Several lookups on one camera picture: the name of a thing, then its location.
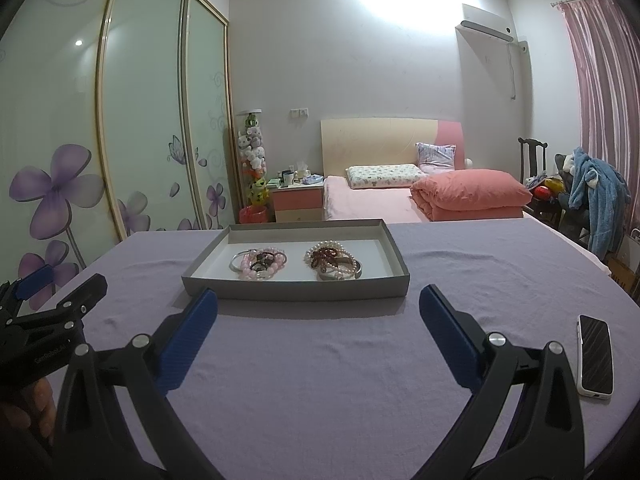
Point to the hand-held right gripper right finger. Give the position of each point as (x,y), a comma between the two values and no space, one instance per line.
(450,335)

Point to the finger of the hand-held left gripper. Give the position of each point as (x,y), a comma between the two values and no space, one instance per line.
(87,292)
(34,281)

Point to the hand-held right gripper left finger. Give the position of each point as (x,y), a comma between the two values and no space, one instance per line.
(187,340)

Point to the grey shallow tray box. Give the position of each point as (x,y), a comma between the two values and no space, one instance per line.
(295,290)

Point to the person's left hand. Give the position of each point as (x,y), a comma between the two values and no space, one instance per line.
(27,407)

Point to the thin silver bangle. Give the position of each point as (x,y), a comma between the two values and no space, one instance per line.
(234,262)

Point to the purple tablecloth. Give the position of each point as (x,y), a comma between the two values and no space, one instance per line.
(320,360)

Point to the red bin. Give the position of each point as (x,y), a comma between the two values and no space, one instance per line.
(253,215)

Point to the folded salmon quilt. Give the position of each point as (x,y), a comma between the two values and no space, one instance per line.
(470,192)

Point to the smartphone in white case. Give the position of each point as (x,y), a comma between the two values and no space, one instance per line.
(596,357)

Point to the bed with pink sheet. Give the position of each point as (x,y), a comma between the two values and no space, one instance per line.
(360,200)

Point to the yellow plush toy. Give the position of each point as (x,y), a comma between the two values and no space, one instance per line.
(259,192)

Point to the white patterned pillow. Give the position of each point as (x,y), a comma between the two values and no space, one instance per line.
(382,176)

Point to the pink and beige nightstand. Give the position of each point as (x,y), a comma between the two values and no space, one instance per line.
(297,205)

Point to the colourful toy balls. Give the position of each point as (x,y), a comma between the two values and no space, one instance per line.
(547,187)

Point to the purple pillow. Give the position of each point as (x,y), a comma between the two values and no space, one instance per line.
(436,156)

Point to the cardboard box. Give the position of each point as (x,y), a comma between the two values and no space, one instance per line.
(625,280)

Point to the dark wooden chair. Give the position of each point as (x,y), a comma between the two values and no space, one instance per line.
(530,155)

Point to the flower print sliding wardrobe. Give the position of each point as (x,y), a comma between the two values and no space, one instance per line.
(145,100)

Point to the tube of plush toys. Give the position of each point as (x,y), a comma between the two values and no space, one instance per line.
(252,147)

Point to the blue cloth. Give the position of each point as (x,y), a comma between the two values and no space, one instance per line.
(312,179)

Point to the blue fleece robe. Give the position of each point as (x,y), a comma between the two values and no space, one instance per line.
(600,195)

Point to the beige and pink headboard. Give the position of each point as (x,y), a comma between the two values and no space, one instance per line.
(370,140)

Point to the air conditioner pipe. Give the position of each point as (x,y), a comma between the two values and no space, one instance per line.
(515,75)

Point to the pink curtain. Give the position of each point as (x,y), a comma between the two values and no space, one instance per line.
(605,75)

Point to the white air conditioner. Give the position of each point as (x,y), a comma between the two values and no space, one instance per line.
(485,22)

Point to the white wall socket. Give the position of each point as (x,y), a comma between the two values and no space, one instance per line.
(298,112)

